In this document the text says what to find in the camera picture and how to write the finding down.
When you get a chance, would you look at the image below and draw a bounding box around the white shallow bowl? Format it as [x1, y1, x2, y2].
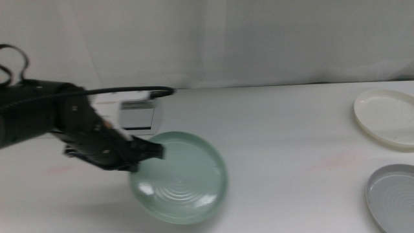
[353, 89, 414, 152]

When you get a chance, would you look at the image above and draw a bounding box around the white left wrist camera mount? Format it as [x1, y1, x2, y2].
[89, 91, 153, 142]

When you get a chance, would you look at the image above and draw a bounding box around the grey shallow bowl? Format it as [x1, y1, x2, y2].
[365, 164, 414, 233]

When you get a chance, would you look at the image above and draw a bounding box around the pale green shallow bowl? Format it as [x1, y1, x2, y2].
[129, 131, 228, 225]

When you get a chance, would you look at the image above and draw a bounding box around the silver table cable hatch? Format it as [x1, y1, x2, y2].
[118, 98, 164, 136]

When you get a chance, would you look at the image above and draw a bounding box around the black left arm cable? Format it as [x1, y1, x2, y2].
[0, 43, 175, 98]

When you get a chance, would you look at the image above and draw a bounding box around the white backdrop curtain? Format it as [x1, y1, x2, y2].
[0, 0, 414, 94]

